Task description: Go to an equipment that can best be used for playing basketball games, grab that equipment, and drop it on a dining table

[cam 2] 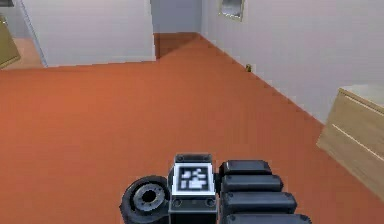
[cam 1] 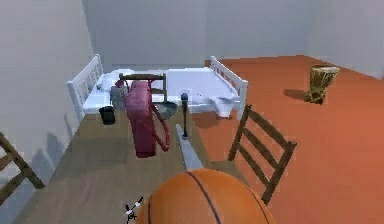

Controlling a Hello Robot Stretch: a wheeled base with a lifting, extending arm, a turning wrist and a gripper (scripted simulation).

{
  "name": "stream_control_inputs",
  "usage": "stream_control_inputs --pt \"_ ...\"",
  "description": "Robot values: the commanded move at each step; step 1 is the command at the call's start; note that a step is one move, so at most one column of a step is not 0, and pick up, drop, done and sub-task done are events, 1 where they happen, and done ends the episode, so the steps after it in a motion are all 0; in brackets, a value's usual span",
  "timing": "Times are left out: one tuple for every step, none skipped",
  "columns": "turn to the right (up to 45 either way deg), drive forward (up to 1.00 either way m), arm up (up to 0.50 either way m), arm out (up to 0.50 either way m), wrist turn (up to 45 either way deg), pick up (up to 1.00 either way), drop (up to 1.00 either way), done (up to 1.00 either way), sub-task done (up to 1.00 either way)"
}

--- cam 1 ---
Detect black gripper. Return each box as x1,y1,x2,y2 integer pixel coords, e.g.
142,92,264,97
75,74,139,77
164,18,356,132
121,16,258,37
124,196,145,224

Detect orange basketball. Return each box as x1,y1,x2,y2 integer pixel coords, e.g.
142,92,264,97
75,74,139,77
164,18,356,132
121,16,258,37
134,168,278,224

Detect wooden dining table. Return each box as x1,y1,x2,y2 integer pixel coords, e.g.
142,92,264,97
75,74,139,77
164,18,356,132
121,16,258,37
13,107,248,224

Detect grey flat slab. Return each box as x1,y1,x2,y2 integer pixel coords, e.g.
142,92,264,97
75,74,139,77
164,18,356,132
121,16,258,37
175,123,205,173

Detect dark red bag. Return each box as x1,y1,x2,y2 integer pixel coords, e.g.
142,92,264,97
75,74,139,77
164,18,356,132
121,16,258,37
124,79,171,159

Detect black cup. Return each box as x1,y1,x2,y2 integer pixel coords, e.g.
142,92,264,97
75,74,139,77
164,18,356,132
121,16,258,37
98,105,117,126

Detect grey bowl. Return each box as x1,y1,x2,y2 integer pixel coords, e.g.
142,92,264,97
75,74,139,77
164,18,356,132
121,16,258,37
154,101,180,121

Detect black pepper mill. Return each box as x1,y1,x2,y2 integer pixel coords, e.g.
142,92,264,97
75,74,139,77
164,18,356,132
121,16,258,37
179,92,190,140

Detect grey box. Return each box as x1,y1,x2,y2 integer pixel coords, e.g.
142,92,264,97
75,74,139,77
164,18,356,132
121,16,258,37
109,85,130,112

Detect brown wooden slatted chair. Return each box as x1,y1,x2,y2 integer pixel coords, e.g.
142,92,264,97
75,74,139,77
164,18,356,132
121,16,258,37
209,104,298,206
118,72,168,103
0,131,46,206

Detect white pillow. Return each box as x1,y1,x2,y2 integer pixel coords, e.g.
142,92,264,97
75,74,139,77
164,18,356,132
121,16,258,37
98,69,135,93

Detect white bed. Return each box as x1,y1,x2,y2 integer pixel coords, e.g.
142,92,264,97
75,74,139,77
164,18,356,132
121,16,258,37
66,53,250,122

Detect brown yellow drum-shaped bin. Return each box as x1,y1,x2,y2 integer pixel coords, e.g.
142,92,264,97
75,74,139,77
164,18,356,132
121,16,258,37
303,64,341,105

